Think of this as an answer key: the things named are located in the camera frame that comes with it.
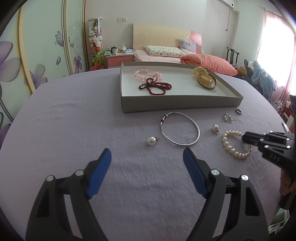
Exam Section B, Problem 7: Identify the white pearl bracelet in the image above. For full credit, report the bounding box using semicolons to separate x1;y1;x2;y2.
221;130;253;160

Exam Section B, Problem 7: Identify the grey metal cuff bangle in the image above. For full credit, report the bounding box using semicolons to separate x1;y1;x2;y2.
197;73;217;90

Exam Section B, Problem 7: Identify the single pearl pendant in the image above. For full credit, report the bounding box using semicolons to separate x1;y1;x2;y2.
147;137;159;146

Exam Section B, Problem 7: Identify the pink bead bracelet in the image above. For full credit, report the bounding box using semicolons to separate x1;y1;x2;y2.
133;68;164;81

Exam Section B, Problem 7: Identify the dark red bead necklace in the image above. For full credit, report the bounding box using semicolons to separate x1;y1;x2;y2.
138;77;173;96

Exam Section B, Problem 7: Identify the person's right hand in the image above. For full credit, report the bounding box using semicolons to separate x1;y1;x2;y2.
279;169;296;196

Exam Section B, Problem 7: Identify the silver hair clip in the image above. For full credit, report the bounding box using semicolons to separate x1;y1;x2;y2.
281;122;290;133

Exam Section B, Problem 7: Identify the small pearl cluster earring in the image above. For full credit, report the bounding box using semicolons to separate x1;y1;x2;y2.
223;113;237;123

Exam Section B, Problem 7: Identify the blue plush robe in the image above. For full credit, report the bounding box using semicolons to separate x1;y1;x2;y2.
251;60;276;101

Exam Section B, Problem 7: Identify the pink window curtain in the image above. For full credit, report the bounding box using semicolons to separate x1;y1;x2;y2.
256;9;295;104

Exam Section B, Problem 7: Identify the folded salmon pink quilt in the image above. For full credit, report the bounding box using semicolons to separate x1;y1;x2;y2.
180;54;238;76

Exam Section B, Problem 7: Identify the thin silver bangle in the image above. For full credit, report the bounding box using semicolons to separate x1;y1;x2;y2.
159;111;201;148

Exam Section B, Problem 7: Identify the dark wooden chair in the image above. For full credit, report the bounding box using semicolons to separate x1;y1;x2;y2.
226;47;240;67

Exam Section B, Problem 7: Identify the purple tablecloth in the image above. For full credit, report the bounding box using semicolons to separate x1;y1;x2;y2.
1;68;283;240

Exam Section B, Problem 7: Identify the light purple pillow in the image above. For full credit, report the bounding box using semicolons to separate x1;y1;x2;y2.
179;39;198;53

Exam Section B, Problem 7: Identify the white shallow tray box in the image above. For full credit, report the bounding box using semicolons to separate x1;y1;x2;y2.
120;62;243;113

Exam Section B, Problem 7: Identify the floral white pillow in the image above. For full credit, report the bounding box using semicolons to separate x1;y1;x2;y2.
145;45;185;58

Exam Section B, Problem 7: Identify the bed with pink sheet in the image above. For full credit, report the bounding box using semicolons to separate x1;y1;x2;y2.
133;24;203;64

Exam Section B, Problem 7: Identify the red mesh trash bin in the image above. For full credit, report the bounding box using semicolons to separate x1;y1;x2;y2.
89;65;104;71

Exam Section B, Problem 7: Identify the pink white nightstand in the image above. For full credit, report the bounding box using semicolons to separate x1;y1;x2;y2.
104;53;134;69

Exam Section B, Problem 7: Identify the white mug on nightstand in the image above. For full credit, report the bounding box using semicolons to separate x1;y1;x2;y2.
111;47;118;55

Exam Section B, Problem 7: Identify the floral sliding wardrobe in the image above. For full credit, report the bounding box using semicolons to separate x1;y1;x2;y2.
1;1;88;141

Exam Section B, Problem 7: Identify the clear plush toy tube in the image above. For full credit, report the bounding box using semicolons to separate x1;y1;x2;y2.
87;17;104;68

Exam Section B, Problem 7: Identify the white wall air conditioner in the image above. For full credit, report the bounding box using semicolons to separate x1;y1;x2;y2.
218;0;235;9

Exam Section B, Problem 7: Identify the white wall switch plate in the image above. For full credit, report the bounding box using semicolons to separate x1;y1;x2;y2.
117;18;127;22

